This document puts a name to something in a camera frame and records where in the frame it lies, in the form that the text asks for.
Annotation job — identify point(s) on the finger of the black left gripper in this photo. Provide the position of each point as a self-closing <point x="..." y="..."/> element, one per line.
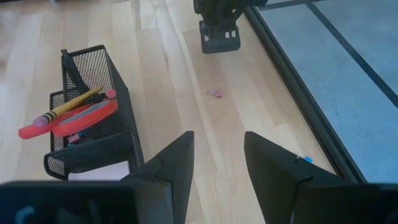
<point x="217" y="45"/>

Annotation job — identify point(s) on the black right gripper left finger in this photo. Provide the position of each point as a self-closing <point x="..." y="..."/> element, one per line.
<point x="174" y="174"/>

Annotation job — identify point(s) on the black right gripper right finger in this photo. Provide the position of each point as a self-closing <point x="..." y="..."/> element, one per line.
<point x="273" y="186"/>

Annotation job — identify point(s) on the small coloured clip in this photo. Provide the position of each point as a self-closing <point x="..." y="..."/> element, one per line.
<point x="217" y="94"/>
<point x="73" y="138"/>
<point x="308" y="159"/>

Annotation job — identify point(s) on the black mesh desk organizer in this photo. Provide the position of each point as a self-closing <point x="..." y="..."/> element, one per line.
<point x="124" y="124"/>

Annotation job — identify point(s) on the small blue eraser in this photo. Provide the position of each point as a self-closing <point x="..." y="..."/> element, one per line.
<point x="84" y="134"/>

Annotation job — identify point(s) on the black pen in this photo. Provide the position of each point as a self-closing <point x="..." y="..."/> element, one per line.
<point x="73" y="74"/>

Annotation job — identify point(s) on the black aluminium table frame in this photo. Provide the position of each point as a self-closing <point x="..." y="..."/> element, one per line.
<point x="297" y="88"/>

